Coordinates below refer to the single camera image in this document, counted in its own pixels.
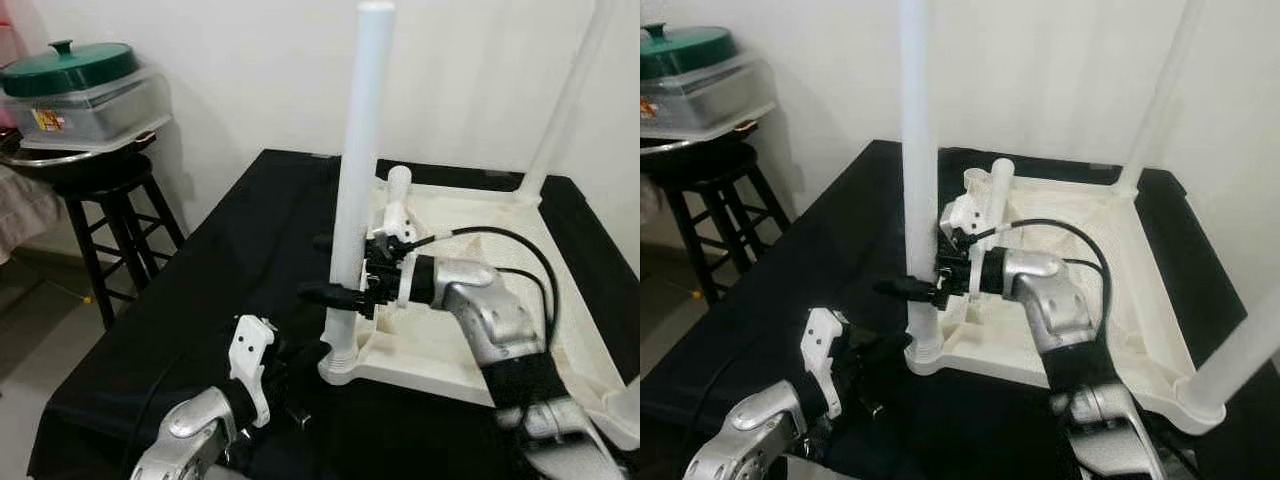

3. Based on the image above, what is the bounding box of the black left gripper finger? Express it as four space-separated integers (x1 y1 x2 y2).
856 337 913 379
850 330 913 366
275 340 329 376
280 347 331 389

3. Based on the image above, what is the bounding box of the white plastic table top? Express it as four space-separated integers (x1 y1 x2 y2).
905 165 1232 437
318 175 641 452

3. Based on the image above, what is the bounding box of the black stool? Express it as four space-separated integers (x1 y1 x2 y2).
655 140 792 307
50 150 187 332

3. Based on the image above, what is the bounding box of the black wok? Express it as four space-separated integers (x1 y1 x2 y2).
0 130 157 172
640 120 762 162

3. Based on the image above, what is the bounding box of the clear plastic food container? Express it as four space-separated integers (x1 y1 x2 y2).
0 65 174 152
640 50 777 142

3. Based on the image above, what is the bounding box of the beige cloth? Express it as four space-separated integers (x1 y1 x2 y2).
640 170 662 233
0 165 62 267

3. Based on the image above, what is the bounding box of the dark green lid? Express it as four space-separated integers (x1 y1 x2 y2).
0 40 142 99
640 22 740 82

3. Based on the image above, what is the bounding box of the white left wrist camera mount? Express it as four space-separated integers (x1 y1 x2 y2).
799 307 853 423
227 315 279 431

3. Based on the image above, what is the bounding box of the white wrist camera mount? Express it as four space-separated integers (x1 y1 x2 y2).
938 192 993 301
227 315 279 431
799 307 853 423
378 198 423 308

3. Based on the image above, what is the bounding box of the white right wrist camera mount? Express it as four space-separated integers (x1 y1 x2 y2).
378 198 423 308
938 192 993 301

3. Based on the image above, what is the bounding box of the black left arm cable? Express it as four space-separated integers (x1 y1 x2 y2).
118 338 236 480
690 335 811 471

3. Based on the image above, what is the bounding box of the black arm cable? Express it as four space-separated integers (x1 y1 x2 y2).
118 338 236 480
975 217 1114 346
405 226 561 351
690 335 811 471

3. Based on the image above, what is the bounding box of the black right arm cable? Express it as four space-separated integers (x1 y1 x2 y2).
975 217 1114 346
405 226 561 351

